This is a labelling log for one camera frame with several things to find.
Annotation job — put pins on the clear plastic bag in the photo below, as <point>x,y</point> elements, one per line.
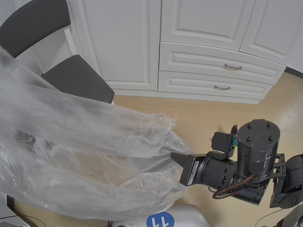
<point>71,150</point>

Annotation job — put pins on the white chair with grey cushions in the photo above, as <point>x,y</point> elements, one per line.
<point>78,79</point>

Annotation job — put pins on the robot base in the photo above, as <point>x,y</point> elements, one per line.
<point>189,217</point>

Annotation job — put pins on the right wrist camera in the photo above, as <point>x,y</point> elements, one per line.
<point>221,142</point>

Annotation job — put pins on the white wardrobe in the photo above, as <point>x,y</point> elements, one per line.
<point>201,20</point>

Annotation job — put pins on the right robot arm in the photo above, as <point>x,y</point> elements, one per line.
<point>258,145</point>

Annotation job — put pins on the black plastic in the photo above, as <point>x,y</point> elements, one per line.
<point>234,128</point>

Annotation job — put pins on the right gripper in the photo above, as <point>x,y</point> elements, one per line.
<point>213,174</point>

